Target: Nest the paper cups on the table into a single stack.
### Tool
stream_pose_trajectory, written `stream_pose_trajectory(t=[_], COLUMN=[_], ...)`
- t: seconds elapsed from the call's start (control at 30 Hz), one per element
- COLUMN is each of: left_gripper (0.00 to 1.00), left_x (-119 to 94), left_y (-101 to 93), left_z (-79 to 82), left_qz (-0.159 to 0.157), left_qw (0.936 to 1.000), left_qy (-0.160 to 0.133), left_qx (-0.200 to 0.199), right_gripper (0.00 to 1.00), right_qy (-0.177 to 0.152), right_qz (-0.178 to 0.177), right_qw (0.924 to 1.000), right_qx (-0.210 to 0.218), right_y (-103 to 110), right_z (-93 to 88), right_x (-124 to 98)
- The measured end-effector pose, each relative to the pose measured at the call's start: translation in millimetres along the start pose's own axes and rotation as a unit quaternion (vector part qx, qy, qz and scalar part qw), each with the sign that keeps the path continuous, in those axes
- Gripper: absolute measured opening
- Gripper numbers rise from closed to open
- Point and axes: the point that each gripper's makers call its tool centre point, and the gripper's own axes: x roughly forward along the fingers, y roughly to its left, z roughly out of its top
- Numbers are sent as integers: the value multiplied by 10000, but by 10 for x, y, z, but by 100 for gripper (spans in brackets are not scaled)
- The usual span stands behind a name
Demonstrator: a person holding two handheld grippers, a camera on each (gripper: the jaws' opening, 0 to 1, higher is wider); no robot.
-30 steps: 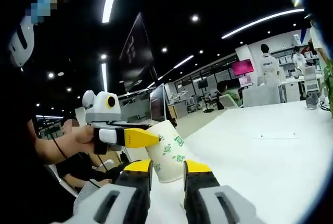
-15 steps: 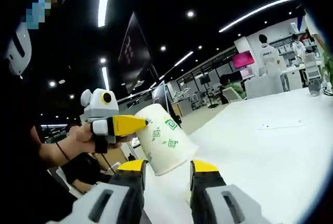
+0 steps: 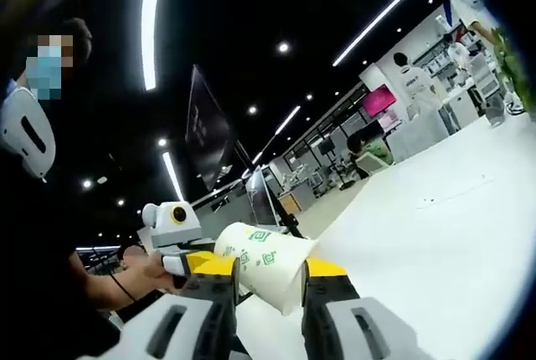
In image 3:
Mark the white chest device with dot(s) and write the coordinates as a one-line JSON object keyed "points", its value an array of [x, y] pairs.
{"points": [[25, 134]]}

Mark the dark display panel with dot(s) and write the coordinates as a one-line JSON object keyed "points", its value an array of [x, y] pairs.
{"points": [[205, 134]]}

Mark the person's head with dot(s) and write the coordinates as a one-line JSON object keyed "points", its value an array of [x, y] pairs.
{"points": [[81, 37]]}

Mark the curved ceiling light strip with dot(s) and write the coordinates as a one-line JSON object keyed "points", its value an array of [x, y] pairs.
{"points": [[377, 21]]}

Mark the silver laptop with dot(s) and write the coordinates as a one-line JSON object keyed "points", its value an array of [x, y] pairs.
{"points": [[261, 201]]}

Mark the white paper cup green print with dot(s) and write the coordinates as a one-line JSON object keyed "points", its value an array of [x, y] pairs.
{"points": [[268, 263]]}

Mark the black tripod stand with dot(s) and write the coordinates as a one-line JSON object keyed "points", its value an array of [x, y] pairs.
{"points": [[326, 146]]}

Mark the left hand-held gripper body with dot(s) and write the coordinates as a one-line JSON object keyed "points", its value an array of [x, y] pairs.
{"points": [[167, 230]]}

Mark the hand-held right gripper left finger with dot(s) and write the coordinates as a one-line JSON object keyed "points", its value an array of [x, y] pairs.
{"points": [[201, 314]]}

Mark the pink screen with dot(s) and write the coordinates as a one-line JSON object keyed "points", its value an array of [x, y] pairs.
{"points": [[379, 101]]}

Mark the round ceiling spotlights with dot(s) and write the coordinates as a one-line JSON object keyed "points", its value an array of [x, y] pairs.
{"points": [[283, 47]]}

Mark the straight ceiling light strip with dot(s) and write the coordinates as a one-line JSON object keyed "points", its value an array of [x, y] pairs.
{"points": [[288, 119], [150, 21], [171, 171]]}

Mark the person's black shirt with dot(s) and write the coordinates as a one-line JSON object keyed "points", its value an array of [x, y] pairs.
{"points": [[42, 230]]}

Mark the green potted plant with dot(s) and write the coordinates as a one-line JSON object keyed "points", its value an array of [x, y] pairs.
{"points": [[515, 71]]}

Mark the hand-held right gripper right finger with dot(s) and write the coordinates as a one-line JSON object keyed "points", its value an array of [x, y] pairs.
{"points": [[326, 318]]}

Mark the wooden cabinet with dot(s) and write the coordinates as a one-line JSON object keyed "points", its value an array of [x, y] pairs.
{"points": [[295, 199]]}

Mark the grey round device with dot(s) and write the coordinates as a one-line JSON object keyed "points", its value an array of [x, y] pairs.
{"points": [[495, 112]]}

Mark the shelf of white storage boxes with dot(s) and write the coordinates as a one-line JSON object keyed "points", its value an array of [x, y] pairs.
{"points": [[439, 58]]}

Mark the person's left hand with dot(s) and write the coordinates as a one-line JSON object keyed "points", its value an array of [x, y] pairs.
{"points": [[153, 274]]}

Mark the black desk stand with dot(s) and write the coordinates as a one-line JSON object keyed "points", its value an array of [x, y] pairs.
{"points": [[289, 219]]}

